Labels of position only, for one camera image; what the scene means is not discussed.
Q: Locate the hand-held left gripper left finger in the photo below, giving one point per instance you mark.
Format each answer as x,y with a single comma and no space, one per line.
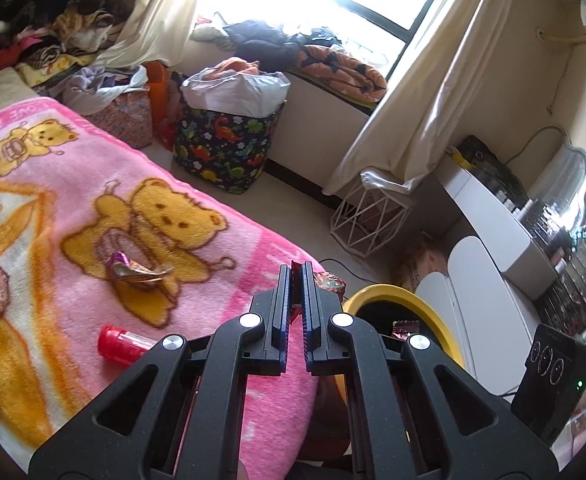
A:
284,340

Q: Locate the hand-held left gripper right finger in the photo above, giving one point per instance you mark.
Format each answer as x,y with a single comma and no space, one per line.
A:
307,340

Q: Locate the yellow trash bin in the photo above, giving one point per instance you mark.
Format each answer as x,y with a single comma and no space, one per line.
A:
398,291

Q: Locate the red patterned snack wrapper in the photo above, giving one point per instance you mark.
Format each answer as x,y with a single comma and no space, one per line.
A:
330,282

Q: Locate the pink silver wrapper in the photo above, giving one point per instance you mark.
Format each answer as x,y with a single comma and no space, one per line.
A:
406,328

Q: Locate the brown cardboard box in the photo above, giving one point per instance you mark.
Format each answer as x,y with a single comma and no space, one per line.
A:
418,265

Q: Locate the cluster of dark bottles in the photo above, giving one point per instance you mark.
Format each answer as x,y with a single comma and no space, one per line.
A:
543,230

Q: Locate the red plastic bottle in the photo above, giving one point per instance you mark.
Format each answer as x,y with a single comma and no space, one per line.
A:
123,342

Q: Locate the shiny crumpled foil wrapper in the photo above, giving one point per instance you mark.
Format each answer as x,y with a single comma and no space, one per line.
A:
133,270

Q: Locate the silver framed mirror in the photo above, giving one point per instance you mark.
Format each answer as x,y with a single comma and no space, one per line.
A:
568,185

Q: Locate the dinosaur print fabric basket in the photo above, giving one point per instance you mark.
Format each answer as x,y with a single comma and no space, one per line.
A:
223,150

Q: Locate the white plastic bag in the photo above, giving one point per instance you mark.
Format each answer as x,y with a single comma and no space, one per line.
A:
238,92

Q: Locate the pink bear printed blanket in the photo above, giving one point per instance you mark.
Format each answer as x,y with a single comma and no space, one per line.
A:
73,200

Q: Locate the orange patterned quilt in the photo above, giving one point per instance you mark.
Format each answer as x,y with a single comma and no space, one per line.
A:
343,72

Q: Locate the floral storage box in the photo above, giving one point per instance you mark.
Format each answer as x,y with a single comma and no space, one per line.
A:
123,120

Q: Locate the orange bag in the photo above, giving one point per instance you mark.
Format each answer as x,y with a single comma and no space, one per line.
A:
158,95

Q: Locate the orange cloth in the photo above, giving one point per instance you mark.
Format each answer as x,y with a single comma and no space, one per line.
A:
233,67

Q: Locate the cream curtain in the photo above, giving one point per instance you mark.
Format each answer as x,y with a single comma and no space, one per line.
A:
163,15
423,85

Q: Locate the dark clothes heap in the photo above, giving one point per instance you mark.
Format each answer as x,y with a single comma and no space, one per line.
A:
268,40

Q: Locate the lilac white clothes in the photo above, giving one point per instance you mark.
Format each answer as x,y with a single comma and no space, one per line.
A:
88,85

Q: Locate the beige pillow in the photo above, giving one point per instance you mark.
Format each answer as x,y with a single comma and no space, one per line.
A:
0,92

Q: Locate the pile of clothes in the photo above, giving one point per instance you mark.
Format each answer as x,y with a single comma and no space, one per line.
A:
48,5

